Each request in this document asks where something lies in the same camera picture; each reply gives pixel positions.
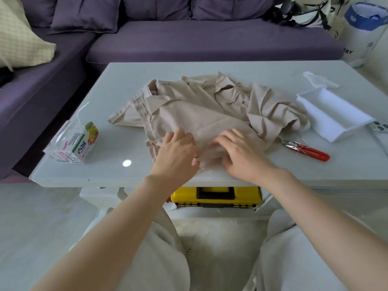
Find person's left hand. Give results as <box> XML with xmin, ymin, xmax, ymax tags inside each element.
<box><xmin>150</xmin><ymin>128</ymin><xmax>201</xmax><ymax>188</ymax></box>

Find person's right hand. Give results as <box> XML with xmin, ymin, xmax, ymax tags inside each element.
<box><xmin>212</xmin><ymin>129</ymin><xmax>282</xmax><ymax>186</ymax></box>

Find beige fabric garment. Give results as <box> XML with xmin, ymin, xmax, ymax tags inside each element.
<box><xmin>108</xmin><ymin>71</ymin><xmax>311</xmax><ymax>172</ymax></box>

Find person's left forearm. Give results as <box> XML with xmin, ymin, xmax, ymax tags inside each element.
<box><xmin>30</xmin><ymin>174</ymin><xmax>178</xmax><ymax>291</ymax></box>

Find person's right forearm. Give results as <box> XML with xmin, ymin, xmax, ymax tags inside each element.
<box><xmin>255</xmin><ymin>168</ymin><xmax>388</xmax><ymax>291</ymax></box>

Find yellow black toolbox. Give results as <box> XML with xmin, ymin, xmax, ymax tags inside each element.
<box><xmin>170</xmin><ymin>187</ymin><xmax>262</xmax><ymax>209</ymax></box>

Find red thread snips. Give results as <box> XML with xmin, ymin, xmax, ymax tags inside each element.
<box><xmin>282</xmin><ymin>140</ymin><xmax>330</xmax><ymax>162</ymax></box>

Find white table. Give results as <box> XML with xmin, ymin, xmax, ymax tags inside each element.
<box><xmin>29</xmin><ymin>60</ymin><xmax>388</xmax><ymax>222</ymax></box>

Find person's white trousers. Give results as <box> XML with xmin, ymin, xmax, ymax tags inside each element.
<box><xmin>69</xmin><ymin>206</ymin><xmax>388</xmax><ymax>291</ymax></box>

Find white plastic box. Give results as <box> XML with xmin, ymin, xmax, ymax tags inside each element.
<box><xmin>296</xmin><ymin>87</ymin><xmax>376</xmax><ymax>143</ymax></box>

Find fruit juice carton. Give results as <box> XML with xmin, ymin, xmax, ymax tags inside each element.
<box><xmin>56</xmin><ymin>121</ymin><xmax>99</xmax><ymax>164</ymax></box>

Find purple sofa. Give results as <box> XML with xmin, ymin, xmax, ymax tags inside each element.
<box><xmin>0</xmin><ymin>0</ymin><xmax>345</xmax><ymax>180</ymax></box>

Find white box lid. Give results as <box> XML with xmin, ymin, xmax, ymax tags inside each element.
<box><xmin>303</xmin><ymin>71</ymin><xmax>340</xmax><ymax>89</ymax></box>

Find clear plastic wrapper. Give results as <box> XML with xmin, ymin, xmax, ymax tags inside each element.
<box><xmin>43</xmin><ymin>119</ymin><xmax>83</xmax><ymax>155</ymax></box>

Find white smartphone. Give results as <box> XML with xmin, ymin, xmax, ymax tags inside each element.
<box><xmin>368</xmin><ymin>121</ymin><xmax>388</xmax><ymax>157</ymax></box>

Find cream tote bag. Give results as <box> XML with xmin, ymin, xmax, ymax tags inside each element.
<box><xmin>299</xmin><ymin>0</ymin><xmax>344</xmax><ymax>39</ymax></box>

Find purple loose cushion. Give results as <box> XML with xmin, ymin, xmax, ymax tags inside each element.
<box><xmin>48</xmin><ymin>0</ymin><xmax>121</xmax><ymax>35</ymax></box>

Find white bin with blue liner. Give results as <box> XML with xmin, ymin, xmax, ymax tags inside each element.
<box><xmin>337</xmin><ymin>2</ymin><xmax>388</xmax><ymax>68</ymax></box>

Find cream patterned pillow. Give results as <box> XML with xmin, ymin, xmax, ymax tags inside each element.
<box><xmin>0</xmin><ymin>0</ymin><xmax>57</xmax><ymax>72</ymax></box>

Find black headphones with straps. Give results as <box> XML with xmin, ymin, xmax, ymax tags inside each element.
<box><xmin>263</xmin><ymin>0</ymin><xmax>331</xmax><ymax>31</ymax></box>

